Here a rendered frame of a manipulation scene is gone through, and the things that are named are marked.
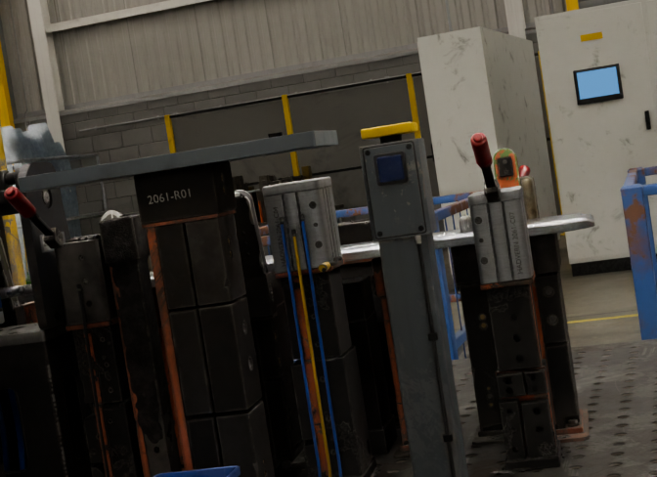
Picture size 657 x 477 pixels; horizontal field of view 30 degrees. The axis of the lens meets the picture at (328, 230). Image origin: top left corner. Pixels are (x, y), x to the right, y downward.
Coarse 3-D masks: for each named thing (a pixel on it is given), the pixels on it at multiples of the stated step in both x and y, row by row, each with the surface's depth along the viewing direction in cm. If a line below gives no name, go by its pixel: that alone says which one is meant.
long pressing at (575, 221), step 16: (528, 224) 173; (544, 224) 166; (560, 224) 165; (576, 224) 165; (592, 224) 167; (448, 240) 168; (464, 240) 168; (272, 256) 187; (352, 256) 171; (368, 256) 171
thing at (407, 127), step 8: (368, 128) 142; (376, 128) 142; (384, 128) 142; (392, 128) 141; (400, 128) 141; (408, 128) 141; (416, 128) 146; (368, 136) 142; (376, 136) 142; (384, 136) 143; (392, 136) 143; (400, 136) 144
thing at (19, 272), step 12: (0, 132) 533; (0, 144) 532; (0, 156) 530; (0, 168) 529; (0, 216) 527; (12, 216) 533; (0, 228) 526; (12, 228) 532; (12, 240) 531; (12, 252) 531; (12, 264) 532; (12, 276) 532; (24, 276) 537
